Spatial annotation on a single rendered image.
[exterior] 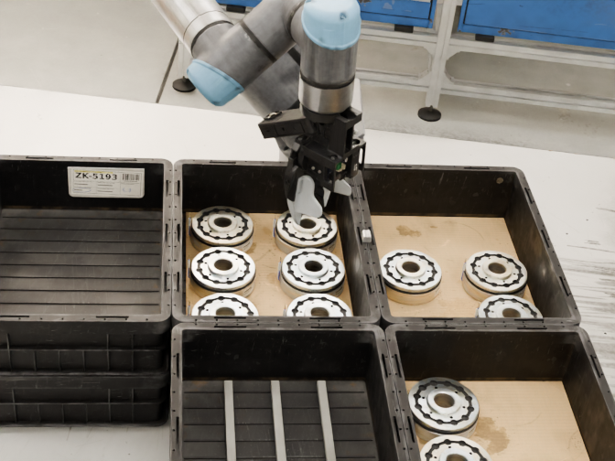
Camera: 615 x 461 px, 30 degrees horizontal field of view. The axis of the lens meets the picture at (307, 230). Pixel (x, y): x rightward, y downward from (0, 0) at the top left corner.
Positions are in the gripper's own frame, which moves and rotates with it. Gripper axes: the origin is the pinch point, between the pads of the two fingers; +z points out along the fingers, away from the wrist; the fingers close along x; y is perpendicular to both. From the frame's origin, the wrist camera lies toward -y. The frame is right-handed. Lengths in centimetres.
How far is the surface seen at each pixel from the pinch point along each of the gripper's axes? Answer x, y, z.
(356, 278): 3.3, 7.9, 12.0
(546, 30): 191, -59, 75
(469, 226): 33.9, 9.6, 19.2
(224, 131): 38, -53, 32
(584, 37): 198, -49, 76
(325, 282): 1.3, 3.5, 14.2
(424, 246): 23.4, 7.3, 18.6
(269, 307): -7.0, -0.7, 16.8
